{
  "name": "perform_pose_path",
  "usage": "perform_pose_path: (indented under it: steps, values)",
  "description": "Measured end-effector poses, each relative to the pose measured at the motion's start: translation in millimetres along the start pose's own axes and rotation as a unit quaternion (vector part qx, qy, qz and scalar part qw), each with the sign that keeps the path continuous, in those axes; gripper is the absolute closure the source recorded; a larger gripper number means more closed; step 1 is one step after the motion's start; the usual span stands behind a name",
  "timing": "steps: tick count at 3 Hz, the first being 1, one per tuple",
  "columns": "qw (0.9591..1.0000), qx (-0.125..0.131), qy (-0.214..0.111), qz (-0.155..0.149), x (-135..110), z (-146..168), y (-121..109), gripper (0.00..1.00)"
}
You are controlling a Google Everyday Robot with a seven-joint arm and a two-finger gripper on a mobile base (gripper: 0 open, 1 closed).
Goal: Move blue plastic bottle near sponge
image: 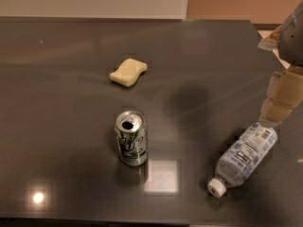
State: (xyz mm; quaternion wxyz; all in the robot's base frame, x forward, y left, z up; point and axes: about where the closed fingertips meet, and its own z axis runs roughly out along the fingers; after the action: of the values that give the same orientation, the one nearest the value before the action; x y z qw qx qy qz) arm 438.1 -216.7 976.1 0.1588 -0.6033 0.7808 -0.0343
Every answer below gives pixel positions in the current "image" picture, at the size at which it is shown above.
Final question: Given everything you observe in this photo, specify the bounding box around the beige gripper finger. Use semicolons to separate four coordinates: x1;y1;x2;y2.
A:
258;26;282;51
258;65;303;128

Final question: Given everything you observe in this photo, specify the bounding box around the clear blue-labelled plastic bottle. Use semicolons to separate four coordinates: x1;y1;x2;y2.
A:
207;123;277;198

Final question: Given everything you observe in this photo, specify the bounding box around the yellow sponge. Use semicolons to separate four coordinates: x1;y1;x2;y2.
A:
109;59;148;87

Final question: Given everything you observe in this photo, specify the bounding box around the silver green soda can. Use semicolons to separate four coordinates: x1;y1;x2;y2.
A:
115;111;148;166

